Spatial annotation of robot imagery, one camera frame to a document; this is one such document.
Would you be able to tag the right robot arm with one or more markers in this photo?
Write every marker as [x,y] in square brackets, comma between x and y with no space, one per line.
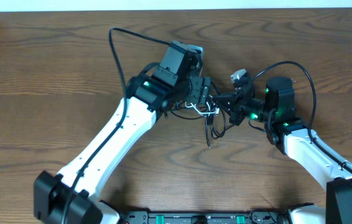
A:
[295,139]

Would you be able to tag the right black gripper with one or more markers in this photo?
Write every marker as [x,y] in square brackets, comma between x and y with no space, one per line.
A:
[242,102]

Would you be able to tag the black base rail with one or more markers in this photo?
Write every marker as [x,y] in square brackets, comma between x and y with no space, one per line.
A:
[260,216]

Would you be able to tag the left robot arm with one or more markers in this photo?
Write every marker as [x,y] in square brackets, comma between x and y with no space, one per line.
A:
[73,194]

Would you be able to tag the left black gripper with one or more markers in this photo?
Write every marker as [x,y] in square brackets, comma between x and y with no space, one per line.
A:
[203,90]

